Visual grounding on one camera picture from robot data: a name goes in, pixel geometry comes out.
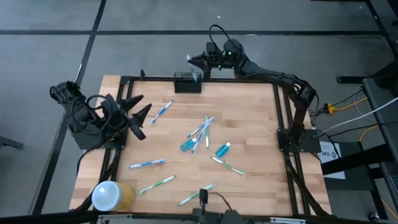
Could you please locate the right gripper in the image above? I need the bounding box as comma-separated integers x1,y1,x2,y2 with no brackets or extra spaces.
187,37,246,82

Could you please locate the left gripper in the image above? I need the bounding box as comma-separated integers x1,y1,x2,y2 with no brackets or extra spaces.
101,93,153,141

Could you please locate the blue toothpaste tube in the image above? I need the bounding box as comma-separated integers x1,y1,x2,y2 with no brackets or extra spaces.
180,138,198,152

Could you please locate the green and white toothbrush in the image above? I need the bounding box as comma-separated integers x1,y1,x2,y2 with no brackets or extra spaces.
139,174,177,195
178,184,215,207
210,156,246,175
204,115,211,149

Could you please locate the teal mouthwash bottle white cap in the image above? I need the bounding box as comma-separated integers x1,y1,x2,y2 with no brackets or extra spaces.
215,142,232,159

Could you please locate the yellow cup with white lid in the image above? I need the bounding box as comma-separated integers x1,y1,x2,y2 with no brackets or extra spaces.
91,180,136,212

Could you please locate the black furniture foot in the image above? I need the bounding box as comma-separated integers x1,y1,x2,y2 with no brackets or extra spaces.
0,136,25,151

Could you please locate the black gantry beam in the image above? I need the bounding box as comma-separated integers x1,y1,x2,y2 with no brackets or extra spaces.
0,208,398,224

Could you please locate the white paper label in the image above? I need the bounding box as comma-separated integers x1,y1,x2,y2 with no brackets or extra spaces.
318,141,346,180

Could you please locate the black wire caddy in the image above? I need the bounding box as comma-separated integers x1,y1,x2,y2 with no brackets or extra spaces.
173,72,203,94

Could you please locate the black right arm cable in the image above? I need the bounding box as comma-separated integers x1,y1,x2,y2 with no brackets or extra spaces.
208,24,233,47

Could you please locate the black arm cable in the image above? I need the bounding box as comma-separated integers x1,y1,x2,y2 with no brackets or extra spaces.
70,94,110,135
208,24,233,47

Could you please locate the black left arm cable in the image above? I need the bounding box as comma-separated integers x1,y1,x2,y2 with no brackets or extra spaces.
70,94,110,135

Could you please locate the small black camera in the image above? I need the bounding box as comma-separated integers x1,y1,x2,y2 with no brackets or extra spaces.
198,188,209,215

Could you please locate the yellow floor cable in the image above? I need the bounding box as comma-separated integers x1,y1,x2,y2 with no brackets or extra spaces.
334,96,368,111

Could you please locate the thick white cable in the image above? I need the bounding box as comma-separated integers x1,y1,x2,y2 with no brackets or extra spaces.
320,96,398,134

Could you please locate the black floor cable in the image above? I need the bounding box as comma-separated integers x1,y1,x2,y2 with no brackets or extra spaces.
312,121,398,139

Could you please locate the black neighbouring table frame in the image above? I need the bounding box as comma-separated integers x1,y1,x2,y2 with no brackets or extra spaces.
320,0,398,220

